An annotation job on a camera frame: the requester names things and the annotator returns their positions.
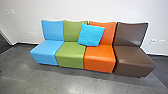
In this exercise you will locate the cyan square pillow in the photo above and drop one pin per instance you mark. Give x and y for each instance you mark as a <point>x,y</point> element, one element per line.
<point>90,34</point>

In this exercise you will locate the green sofa seat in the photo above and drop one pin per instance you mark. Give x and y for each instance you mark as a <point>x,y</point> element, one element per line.
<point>70,55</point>

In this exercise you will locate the orange sofa seat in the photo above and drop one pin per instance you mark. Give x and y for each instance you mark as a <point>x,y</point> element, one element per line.
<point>99,58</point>

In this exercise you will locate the blue sofa seat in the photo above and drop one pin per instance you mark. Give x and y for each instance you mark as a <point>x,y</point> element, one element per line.
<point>46,51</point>

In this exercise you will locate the brown sofa seat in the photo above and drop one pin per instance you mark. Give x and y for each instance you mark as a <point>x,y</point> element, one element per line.
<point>132,61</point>

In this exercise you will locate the white double wall outlet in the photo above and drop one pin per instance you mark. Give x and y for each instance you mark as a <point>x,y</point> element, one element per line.
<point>157,41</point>

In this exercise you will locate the white wall switch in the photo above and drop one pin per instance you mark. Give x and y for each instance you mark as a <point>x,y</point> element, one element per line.
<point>10,11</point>

